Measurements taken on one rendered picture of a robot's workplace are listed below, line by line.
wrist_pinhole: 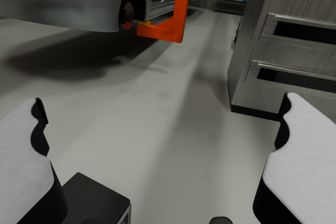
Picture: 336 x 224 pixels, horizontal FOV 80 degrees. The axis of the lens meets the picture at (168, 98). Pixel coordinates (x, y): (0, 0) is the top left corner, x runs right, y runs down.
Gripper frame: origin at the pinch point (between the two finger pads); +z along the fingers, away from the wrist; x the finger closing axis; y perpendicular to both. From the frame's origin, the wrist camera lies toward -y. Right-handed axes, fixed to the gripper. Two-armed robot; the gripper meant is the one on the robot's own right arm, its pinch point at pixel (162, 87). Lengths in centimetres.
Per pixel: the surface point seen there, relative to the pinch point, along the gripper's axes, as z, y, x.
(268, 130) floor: 162, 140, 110
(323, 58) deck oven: 175, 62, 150
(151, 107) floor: 186, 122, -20
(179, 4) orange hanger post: 284, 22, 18
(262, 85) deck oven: 182, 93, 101
